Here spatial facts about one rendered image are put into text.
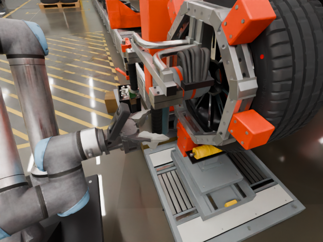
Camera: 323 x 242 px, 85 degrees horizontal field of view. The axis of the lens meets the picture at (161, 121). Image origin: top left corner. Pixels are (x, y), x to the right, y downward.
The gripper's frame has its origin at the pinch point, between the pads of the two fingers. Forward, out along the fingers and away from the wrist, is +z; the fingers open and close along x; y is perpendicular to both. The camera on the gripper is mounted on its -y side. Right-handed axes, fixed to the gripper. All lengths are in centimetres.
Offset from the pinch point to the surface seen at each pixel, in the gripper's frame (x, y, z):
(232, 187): 4, 66, 46
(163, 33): -55, -11, 21
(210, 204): 9, 66, 27
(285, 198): 19, 75, 79
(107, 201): -23, 83, -31
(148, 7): -55, -23, 13
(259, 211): 20, 75, 57
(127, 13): -249, 13, 39
